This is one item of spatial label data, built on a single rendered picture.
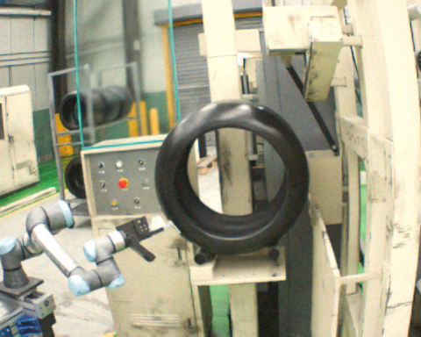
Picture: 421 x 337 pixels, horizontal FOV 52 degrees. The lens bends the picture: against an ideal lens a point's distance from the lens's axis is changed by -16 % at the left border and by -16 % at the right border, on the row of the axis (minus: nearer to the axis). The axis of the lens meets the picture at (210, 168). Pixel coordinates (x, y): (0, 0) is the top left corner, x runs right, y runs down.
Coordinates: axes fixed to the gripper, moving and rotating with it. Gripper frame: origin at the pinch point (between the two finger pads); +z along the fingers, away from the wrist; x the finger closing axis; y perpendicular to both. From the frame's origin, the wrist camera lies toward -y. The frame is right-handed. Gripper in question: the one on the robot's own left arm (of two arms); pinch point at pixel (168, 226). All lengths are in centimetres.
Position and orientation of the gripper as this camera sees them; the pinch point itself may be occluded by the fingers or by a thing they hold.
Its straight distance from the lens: 185.7
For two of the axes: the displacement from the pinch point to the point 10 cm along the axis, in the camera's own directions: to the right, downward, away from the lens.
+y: -3.8, -9.2, 0.5
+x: -4.6, 2.3, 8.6
